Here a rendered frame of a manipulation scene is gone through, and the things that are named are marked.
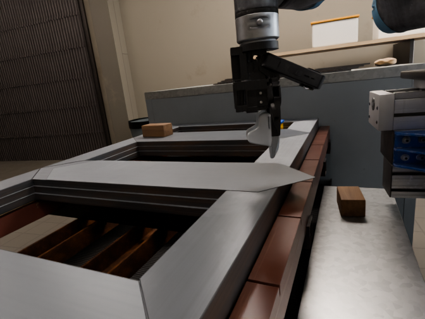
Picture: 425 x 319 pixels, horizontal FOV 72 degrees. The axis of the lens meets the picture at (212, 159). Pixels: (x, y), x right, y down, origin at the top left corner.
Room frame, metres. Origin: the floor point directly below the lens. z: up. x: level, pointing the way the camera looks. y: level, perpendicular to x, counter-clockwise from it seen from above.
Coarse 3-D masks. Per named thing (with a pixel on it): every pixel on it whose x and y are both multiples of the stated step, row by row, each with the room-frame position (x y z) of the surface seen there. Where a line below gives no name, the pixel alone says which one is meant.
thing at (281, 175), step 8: (280, 168) 0.61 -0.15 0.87; (288, 168) 0.60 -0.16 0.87; (272, 176) 0.56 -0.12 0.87; (280, 176) 0.56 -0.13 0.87; (288, 176) 0.55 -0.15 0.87; (296, 176) 0.55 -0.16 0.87; (264, 184) 0.52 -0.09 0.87; (272, 184) 0.52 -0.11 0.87; (280, 184) 0.51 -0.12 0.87; (288, 184) 0.51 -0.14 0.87
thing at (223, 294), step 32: (192, 128) 1.43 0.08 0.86; (224, 128) 1.36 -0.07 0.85; (96, 160) 0.96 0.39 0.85; (0, 192) 0.68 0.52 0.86; (32, 192) 0.74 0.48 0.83; (64, 192) 0.70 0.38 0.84; (96, 192) 0.65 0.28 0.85; (128, 192) 0.61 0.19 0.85; (160, 192) 0.58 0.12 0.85; (192, 192) 0.55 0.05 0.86; (256, 224) 0.37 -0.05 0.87; (256, 256) 0.36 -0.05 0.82; (224, 288) 0.26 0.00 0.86
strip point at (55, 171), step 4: (76, 164) 0.87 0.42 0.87; (80, 164) 0.87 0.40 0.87; (84, 164) 0.86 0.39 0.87; (52, 168) 0.85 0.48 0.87; (56, 168) 0.84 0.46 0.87; (60, 168) 0.84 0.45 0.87; (64, 168) 0.83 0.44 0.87; (68, 168) 0.83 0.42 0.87; (72, 168) 0.82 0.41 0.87; (52, 172) 0.80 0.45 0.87; (56, 172) 0.80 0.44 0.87; (60, 172) 0.79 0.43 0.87; (64, 172) 0.79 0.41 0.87; (48, 176) 0.77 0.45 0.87; (52, 176) 0.76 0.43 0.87
